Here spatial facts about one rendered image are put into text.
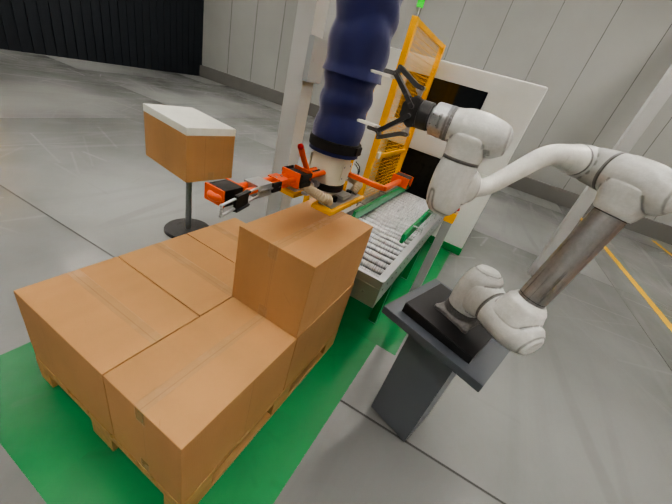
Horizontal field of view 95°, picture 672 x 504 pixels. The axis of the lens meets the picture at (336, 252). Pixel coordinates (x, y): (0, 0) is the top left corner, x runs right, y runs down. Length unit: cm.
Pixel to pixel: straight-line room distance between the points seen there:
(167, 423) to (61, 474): 70
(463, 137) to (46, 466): 193
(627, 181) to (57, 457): 229
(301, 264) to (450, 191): 63
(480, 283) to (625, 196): 53
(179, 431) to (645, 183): 157
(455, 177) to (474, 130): 12
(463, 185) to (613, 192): 51
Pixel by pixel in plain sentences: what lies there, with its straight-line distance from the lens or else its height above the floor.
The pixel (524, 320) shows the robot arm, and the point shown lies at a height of 102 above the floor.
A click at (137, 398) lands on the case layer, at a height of 54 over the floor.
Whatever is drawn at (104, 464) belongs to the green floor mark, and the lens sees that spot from 183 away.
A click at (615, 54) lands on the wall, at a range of 1076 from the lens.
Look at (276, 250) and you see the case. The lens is 129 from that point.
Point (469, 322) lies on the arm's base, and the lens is 152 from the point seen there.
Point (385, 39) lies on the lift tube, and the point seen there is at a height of 174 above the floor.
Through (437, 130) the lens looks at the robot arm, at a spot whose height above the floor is 154.
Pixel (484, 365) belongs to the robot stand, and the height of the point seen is 75.
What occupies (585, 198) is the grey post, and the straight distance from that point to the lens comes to 453.
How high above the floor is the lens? 161
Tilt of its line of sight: 30 degrees down
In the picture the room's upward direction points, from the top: 17 degrees clockwise
